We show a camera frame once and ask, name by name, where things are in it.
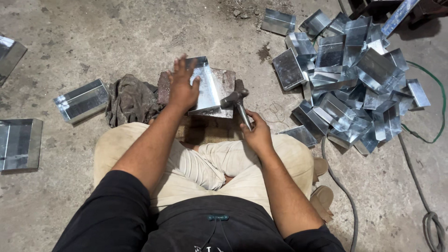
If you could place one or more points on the person's right hand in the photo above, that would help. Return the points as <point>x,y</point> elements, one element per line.
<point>259,136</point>

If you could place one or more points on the person's left hand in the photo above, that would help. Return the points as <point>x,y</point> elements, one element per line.
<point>181,89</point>

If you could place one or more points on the galvanized sheet tray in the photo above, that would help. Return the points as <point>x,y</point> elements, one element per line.
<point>207,89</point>

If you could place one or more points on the steel hammer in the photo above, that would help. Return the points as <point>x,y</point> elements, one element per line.
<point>237,98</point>

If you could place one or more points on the galvanized metal tray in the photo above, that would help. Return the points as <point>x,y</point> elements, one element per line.
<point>82,101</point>
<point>19,143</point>
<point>299,134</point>
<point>9,57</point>
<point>278,21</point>

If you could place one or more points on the rusty steel anvil block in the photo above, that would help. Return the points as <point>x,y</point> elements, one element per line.
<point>224,80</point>

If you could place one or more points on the dirty grey rag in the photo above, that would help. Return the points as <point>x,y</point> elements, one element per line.
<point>131,99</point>

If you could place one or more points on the beige trousers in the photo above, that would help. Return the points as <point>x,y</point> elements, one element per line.
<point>210,164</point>

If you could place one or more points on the tan sandal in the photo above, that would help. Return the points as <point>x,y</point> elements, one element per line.
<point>319,168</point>
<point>322,202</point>

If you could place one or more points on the pile of galvanized trays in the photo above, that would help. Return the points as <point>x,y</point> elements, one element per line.
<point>353,84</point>

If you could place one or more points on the black shirt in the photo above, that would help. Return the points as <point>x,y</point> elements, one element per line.
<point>196,227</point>

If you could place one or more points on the long galvanized metal strip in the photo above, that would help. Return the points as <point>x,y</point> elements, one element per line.
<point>399,15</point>

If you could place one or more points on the dark machine base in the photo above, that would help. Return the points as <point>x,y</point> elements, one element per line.
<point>428,8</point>

